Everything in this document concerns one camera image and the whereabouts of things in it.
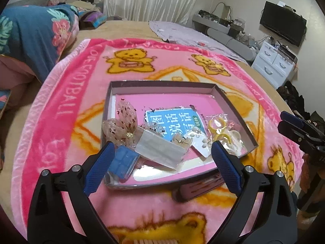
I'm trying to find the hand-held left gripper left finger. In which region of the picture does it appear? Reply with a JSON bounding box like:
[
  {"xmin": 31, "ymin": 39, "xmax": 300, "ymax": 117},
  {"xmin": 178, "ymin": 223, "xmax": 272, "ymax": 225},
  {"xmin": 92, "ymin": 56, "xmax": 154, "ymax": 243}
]
[{"xmin": 27, "ymin": 142, "xmax": 120, "ymax": 244}]

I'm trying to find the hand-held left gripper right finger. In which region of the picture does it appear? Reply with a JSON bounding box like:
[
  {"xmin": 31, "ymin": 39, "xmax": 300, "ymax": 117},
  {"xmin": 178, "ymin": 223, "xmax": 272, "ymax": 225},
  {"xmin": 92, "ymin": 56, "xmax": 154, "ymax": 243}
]
[{"xmin": 211, "ymin": 140, "xmax": 297, "ymax": 244}]

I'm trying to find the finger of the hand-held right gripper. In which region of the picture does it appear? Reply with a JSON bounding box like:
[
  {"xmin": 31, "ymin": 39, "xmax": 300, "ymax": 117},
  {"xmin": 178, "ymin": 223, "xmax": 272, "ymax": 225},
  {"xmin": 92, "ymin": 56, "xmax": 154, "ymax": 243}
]
[
  {"xmin": 277, "ymin": 120, "xmax": 316, "ymax": 146},
  {"xmin": 280, "ymin": 111, "xmax": 321, "ymax": 133}
]

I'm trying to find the blue box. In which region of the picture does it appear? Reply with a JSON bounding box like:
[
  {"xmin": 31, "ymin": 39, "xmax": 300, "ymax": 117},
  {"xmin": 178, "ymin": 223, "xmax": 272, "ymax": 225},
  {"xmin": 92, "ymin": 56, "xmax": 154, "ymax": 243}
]
[{"xmin": 104, "ymin": 145, "xmax": 141, "ymax": 184}]

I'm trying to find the pearl earring card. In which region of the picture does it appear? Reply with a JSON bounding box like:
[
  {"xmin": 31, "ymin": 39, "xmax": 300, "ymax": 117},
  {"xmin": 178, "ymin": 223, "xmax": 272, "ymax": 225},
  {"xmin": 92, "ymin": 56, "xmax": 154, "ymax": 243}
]
[{"xmin": 185, "ymin": 128, "xmax": 216, "ymax": 158}]

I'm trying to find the yellow bracelet packet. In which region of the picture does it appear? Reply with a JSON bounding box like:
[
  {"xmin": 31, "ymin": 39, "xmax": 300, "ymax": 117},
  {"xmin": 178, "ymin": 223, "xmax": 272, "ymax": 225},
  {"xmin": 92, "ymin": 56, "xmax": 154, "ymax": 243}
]
[{"xmin": 206, "ymin": 114, "xmax": 235, "ymax": 148}]

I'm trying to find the shallow pink tray box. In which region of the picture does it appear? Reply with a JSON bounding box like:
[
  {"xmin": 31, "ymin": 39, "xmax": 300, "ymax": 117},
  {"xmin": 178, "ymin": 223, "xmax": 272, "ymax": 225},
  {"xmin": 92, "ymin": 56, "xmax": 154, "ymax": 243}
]
[{"xmin": 102, "ymin": 81, "xmax": 259, "ymax": 191}]

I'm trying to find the person's right hand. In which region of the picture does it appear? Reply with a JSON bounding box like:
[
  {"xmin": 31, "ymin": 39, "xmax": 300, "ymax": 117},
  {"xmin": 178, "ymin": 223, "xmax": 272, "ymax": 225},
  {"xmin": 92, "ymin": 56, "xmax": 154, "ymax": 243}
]
[{"xmin": 300, "ymin": 155, "xmax": 325, "ymax": 194}]

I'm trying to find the dark clothes pile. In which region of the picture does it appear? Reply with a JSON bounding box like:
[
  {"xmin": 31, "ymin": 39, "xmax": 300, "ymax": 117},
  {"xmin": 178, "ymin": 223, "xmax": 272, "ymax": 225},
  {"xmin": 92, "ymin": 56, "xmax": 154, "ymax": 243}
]
[{"xmin": 276, "ymin": 80, "xmax": 325, "ymax": 133}]

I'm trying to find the white hair clip packet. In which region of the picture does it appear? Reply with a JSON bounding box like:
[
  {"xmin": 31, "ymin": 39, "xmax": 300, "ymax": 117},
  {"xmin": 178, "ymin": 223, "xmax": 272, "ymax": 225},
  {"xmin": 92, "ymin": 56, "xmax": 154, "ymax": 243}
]
[{"xmin": 228, "ymin": 129, "xmax": 249, "ymax": 157}]

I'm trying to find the dark comb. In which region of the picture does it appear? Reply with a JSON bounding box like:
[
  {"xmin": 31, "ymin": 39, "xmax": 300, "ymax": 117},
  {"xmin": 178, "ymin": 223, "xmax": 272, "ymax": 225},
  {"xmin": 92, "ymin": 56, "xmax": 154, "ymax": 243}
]
[{"xmin": 173, "ymin": 175, "xmax": 225, "ymax": 203}]

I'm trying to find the dotted mesh hair bow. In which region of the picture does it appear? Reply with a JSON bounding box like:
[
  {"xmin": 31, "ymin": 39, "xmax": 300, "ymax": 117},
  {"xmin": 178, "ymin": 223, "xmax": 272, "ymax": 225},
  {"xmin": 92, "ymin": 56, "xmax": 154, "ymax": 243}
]
[{"xmin": 102, "ymin": 100, "xmax": 163, "ymax": 148}]

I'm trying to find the white drawer cabinet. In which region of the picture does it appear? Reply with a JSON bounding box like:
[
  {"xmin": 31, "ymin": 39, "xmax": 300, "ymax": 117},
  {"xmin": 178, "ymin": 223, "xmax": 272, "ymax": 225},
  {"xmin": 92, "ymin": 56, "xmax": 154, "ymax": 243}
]
[{"xmin": 251, "ymin": 41, "xmax": 298, "ymax": 90}]

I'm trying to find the pink book with blue label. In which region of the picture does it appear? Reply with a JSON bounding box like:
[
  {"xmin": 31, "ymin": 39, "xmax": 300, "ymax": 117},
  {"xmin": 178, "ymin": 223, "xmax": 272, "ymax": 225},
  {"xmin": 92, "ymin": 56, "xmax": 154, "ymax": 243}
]
[{"xmin": 113, "ymin": 93, "xmax": 249, "ymax": 183}]

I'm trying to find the pink bear printed blanket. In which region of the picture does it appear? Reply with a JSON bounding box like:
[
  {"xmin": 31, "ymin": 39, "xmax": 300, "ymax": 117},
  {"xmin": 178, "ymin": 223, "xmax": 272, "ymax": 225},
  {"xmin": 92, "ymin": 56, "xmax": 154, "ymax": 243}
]
[{"xmin": 13, "ymin": 38, "xmax": 309, "ymax": 244}]

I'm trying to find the black flat television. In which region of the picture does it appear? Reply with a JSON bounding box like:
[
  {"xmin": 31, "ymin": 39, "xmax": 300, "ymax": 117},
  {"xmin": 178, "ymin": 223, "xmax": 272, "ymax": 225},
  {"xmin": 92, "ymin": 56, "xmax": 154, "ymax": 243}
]
[{"xmin": 259, "ymin": 1, "xmax": 307, "ymax": 47}]

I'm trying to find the grey desk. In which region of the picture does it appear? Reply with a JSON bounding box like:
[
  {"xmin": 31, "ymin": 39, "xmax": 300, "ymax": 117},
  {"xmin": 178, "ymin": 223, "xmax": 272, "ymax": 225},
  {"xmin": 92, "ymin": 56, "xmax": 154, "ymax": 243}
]
[{"xmin": 192, "ymin": 14, "xmax": 260, "ymax": 62}]

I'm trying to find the lilac cloth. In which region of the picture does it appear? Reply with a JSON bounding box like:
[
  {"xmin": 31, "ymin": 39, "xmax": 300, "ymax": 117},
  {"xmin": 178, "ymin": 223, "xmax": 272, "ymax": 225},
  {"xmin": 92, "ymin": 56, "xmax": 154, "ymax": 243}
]
[{"xmin": 148, "ymin": 20, "xmax": 251, "ymax": 65}]

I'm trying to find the bed with tan sheet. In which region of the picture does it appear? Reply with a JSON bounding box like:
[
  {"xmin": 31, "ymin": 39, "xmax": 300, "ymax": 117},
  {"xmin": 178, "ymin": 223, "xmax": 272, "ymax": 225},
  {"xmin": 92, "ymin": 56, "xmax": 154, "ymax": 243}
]
[{"xmin": 0, "ymin": 19, "xmax": 299, "ymax": 173}]

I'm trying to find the blue floral quilt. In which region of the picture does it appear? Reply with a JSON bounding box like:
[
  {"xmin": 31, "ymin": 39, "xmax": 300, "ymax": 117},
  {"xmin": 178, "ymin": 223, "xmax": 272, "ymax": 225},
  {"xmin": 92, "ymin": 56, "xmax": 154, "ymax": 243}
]
[{"xmin": 0, "ymin": 4, "xmax": 80, "ymax": 112}]

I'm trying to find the purple patterned pillow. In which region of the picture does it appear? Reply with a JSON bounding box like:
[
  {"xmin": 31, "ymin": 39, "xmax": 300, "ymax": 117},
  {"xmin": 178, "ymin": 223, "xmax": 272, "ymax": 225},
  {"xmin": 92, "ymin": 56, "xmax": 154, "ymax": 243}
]
[{"xmin": 78, "ymin": 10, "xmax": 107, "ymax": 30}]

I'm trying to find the white curtain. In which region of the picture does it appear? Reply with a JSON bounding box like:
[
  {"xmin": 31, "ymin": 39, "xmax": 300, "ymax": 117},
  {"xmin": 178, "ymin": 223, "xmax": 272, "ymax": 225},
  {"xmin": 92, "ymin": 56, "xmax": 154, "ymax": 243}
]
[{"xmin": 99, "ymin": 0, "xmax": 204, "ymax": 22}]

